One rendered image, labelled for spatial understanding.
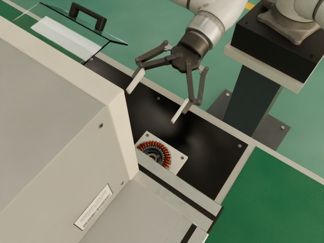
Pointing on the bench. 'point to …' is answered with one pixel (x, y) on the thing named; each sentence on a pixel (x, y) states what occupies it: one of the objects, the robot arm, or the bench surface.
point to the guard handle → (88, 15)
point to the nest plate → (179, 158)
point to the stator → (145, 148)
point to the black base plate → (178, 132)
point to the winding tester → (57, 142)
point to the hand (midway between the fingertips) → (152, 103)
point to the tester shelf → (155, 210)
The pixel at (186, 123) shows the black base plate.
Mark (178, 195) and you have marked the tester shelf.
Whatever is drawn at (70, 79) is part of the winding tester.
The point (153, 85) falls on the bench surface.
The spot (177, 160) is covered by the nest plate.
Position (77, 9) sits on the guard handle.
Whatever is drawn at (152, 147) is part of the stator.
